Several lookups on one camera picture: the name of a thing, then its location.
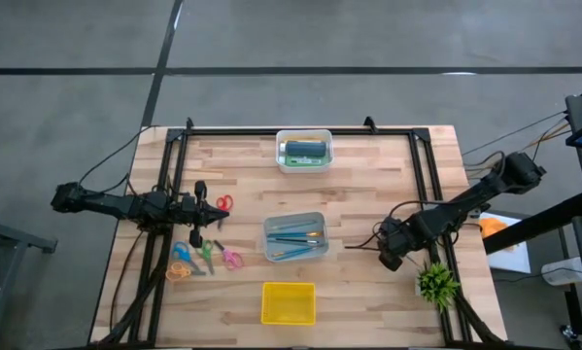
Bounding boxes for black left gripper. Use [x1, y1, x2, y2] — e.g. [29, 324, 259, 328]
[176, 179, 231, 249]

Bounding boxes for red handled scissors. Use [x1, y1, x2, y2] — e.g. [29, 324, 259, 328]
[216, 193, 235, 231]

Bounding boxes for green handled scissors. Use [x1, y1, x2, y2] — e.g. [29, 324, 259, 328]
[196, 239, 217, 276]

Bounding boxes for pink handled scissors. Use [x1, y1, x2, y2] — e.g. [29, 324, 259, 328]
[213, 239, 245, 272]

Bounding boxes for blue handled scissors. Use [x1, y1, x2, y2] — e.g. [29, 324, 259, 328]
[171, 241, 207, 277]

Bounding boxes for orange handled scissors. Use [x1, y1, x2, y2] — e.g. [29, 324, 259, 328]
[165, 261, 193, 283]

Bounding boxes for light grey storage bin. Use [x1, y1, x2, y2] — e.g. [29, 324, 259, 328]
[262, 211, 330, 264]

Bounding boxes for thin dark paint brush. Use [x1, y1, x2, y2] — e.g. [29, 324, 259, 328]
[268, 237, 321, 246]

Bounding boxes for thin blue paint brush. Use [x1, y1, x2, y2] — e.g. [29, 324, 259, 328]
[283, 244, 326, 259]

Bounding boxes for yellow slotted plastic basket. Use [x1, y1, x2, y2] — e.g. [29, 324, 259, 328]
[260, 281, 317, 326]

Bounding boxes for artificial green potted plant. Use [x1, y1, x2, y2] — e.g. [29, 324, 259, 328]
[415, 261, 462, 313]

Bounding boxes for orange cloth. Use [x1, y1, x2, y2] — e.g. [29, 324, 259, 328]
[479, 217, 515, 250]

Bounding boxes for white sheet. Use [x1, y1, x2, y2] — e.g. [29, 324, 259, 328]
[479, 211, 532, 274]

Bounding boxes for black metal beam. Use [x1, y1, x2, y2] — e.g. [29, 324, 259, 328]
[482, 192, 582, 257]

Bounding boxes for white box device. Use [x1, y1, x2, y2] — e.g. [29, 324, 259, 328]
[541, 256, 582, 287]

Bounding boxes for grey metal rack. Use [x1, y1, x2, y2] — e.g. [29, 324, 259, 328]
[0, 212, 58, 350]

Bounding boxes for black aluminium table frame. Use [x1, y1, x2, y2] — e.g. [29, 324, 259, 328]
[95, 126, 508, 349]

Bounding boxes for white handled storage bin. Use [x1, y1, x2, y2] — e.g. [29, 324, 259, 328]
[275, 128, 334, 175]

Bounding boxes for thin brown cable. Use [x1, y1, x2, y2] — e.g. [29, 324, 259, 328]
[109, 230, 144, 336]

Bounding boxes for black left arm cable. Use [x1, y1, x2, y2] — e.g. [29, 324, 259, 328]
[78, 124, 149, 193]

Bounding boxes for thin black floor cable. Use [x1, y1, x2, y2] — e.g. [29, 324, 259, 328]
[462, 111, 569, 158]

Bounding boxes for yellow floor cable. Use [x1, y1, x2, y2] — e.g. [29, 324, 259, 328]
[523, 123, 572, 152]

